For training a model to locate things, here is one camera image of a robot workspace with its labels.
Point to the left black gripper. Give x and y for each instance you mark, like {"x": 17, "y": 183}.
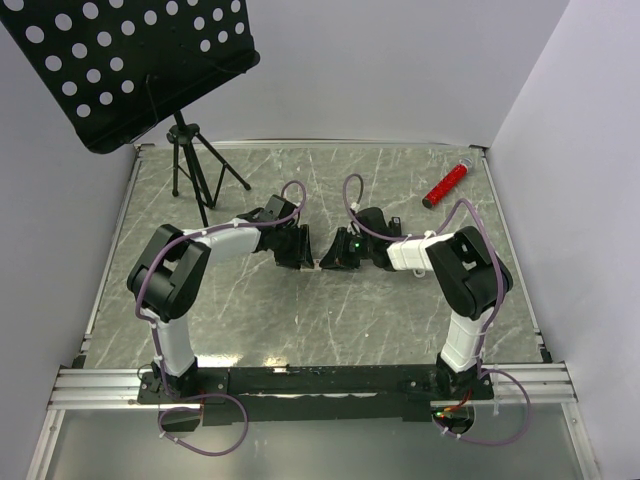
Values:
{"x": 302, "y": 252}

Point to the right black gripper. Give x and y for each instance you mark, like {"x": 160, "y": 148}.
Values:
{"x": 336, "y": 257}

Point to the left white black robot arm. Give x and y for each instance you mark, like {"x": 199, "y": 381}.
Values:
{"x": 167, "y": 278}

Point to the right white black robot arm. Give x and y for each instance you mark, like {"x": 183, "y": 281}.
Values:
{"x": 470, "y": 277}

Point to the small black tag object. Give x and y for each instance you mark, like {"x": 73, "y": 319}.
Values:
{"x": 396, "y": 225}

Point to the red glitter tube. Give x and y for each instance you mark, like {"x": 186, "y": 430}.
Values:
{"x": 447, "y": 183}

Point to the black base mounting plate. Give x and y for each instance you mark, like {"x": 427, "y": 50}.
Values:
{"x": 223, "y": 396}

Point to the black perforated music stand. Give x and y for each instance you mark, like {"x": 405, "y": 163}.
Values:
{"x": 117, "y": 69}

